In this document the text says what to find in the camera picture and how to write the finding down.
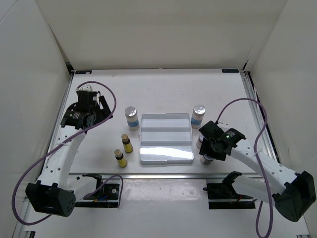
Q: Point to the left blue-label salt shaker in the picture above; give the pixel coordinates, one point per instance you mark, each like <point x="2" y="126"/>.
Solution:
<point x="132" y="118"/>

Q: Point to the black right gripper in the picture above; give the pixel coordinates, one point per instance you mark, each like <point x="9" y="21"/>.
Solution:
<point x="205" y="149"/>

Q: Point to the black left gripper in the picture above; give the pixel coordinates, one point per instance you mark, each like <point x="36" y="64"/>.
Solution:
<point x="104" y="113"/>

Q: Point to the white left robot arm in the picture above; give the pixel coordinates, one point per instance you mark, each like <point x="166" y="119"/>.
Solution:
<point x="54" y="193"/>

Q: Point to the yellow-label small bottle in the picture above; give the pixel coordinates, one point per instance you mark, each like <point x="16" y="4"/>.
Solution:
<point x="128" y="148"/>
<point x="122" y="162"/>

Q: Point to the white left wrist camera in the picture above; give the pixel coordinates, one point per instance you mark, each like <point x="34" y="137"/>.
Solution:
<point x="87" y="88"/>

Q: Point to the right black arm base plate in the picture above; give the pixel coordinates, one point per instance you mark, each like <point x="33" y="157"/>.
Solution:
<point x="220" y="198"/>

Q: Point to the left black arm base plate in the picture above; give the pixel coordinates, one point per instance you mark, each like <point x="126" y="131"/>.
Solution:
<point x="107" y="197"/>

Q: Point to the white divided plastic tray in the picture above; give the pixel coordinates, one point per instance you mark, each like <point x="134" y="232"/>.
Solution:
<point x="166" y="139"/>

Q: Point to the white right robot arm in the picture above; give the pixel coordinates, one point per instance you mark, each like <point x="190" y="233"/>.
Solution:
<point x="290" y="192"/>

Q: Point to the red-logo-lid spice jar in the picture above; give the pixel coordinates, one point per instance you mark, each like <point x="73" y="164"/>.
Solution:
<point x="206" y="160"/>

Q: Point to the aluminium table frame rail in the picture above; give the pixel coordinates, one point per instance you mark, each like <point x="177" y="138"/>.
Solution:
<point x="173" y="176"/>

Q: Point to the right blue-label salt shaker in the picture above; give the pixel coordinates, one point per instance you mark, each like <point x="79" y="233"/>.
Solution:
<point x="197" y="115"/>

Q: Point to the blue-label salt shaker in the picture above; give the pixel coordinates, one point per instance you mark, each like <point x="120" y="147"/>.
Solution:
<point x="197" y="115"/>
<point x="132" y="118"/>

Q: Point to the silver-lid spice jar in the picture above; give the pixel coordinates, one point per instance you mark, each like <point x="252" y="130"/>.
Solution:
<point x="199" y="141"/>

